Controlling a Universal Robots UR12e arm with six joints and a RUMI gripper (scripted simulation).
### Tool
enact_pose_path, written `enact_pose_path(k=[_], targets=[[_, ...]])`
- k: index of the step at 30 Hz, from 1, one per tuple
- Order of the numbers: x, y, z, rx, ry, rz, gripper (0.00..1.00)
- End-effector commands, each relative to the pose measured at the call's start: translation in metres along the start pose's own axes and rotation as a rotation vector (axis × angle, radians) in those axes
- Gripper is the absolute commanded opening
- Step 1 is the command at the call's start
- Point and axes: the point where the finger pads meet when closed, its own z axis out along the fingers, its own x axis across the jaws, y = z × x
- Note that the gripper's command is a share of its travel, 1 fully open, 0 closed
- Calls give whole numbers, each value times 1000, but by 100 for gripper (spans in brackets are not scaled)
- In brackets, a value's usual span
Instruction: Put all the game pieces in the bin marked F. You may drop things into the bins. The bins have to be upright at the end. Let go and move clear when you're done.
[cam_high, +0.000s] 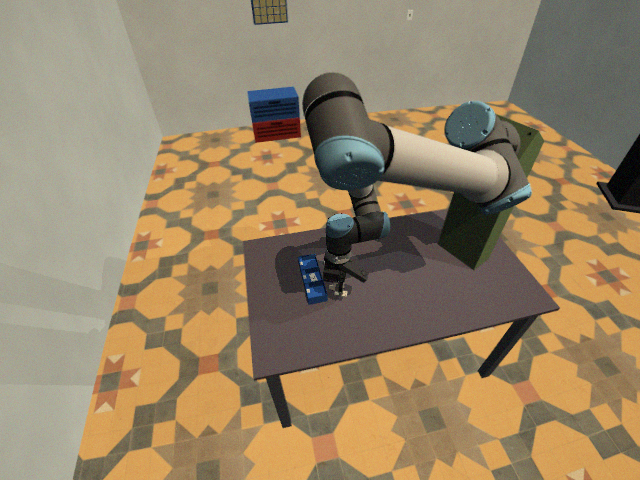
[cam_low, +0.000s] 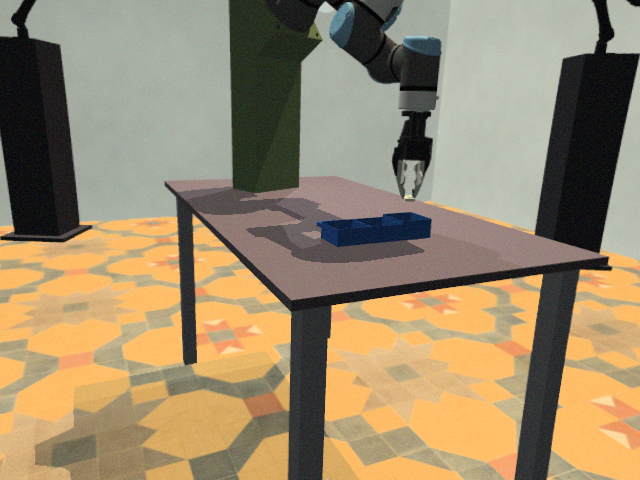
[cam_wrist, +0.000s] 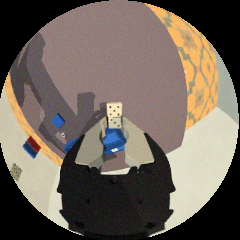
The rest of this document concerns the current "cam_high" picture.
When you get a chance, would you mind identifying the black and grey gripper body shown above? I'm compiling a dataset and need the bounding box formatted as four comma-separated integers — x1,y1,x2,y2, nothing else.
323,252,346,283

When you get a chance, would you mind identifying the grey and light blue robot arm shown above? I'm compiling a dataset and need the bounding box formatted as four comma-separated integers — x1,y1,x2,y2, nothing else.
303,72,532,282

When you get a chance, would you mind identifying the blue rack of bins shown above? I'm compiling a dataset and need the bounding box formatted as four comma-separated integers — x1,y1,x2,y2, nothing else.
298,254,328,304

